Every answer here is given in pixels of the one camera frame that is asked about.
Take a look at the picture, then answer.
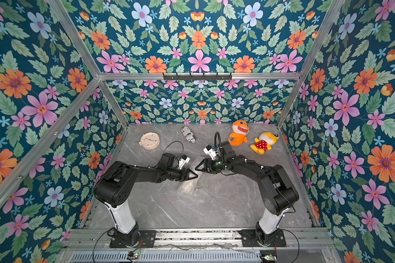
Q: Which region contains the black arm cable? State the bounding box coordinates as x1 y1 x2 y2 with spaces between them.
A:
92 226 116 263
279 226 300 263

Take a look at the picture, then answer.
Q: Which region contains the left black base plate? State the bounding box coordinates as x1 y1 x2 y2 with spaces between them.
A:
109 229 156 249

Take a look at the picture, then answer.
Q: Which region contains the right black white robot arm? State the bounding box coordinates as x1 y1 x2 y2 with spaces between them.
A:
195 142 299 246

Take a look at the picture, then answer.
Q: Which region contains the black hook rail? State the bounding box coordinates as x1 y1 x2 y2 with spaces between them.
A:
162 73 233 81

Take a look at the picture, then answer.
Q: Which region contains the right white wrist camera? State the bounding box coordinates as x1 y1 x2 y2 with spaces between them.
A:
204 145 217 160

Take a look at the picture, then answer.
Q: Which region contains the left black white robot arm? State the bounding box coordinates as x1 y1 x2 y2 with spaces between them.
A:
94 153 199 247

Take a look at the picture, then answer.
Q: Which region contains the white slotted cable duct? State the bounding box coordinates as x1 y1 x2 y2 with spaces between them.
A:
69 251 262 263

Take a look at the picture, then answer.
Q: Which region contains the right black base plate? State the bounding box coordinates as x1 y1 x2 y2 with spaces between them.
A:
238 229 286 248

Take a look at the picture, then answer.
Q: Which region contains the silver toy car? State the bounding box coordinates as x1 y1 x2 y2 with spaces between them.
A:
181 126 196 144

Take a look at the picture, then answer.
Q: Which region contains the aluminium front rail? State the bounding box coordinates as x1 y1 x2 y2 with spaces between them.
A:
63 227 335 251

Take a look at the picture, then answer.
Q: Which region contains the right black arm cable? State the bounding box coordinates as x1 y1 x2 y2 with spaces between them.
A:
279 226 300 263

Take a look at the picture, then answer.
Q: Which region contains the orange shark plush toy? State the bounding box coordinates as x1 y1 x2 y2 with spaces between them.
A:
228 120 250 147

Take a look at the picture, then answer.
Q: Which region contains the yellow shark plush toy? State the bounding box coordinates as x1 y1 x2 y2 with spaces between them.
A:
250 132 279 155

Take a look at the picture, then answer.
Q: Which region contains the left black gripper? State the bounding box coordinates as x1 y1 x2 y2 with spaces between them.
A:
166 168 198 182

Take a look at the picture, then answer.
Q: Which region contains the clear bubble wrap sheet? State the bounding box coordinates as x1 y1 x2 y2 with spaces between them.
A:
177 156 205 195

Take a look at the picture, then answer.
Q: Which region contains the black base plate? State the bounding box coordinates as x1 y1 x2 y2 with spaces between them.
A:
238 229 286 248
109 229 156 249

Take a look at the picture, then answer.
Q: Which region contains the pink round alarm clock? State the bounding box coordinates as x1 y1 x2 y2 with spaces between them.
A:
139 132 160 150

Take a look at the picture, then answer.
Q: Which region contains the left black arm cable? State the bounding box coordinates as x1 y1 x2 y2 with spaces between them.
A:
92 226 116 263

